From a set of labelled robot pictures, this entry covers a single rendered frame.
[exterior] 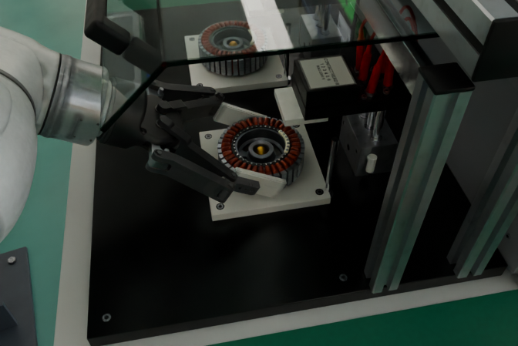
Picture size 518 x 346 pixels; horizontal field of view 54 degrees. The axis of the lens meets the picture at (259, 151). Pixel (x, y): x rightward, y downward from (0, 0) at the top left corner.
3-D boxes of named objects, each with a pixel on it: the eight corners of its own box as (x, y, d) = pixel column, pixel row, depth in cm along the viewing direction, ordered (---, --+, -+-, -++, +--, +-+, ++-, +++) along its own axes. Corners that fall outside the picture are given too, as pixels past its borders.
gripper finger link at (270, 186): (236, 166, 60) (237, 170, 59) (286, 179, 63) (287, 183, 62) (224, 182, 61) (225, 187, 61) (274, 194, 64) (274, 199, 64)
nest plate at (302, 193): (212, 221, 63) (211, 215, 62) (199, 137, 73) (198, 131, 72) (330, 203, 65) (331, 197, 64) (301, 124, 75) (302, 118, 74)
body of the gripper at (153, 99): (94, 108, 62) (166, 128, 66) (91, 158, 56) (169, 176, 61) (114, 60, 58) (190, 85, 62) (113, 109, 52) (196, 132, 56)
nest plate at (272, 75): (193, 97, 80) (192, 90, 79) (185, 43, 90) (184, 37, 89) (287, 85, 81) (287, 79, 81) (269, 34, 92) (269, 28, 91)
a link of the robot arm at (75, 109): (34, 152, 54) (91, 166, 57) (58, 89, 49) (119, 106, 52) (43, 98, 60) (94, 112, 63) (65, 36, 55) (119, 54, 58)
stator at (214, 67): (200, 80, 80) (198, 60, 78) (199, 40, 88) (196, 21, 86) (270, 75, 81) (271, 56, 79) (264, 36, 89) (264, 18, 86)
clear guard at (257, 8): (100, 133, 40) (81, 71, 36) (106, -16, 56) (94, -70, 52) (489, 85, 44) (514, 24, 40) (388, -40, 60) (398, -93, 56)
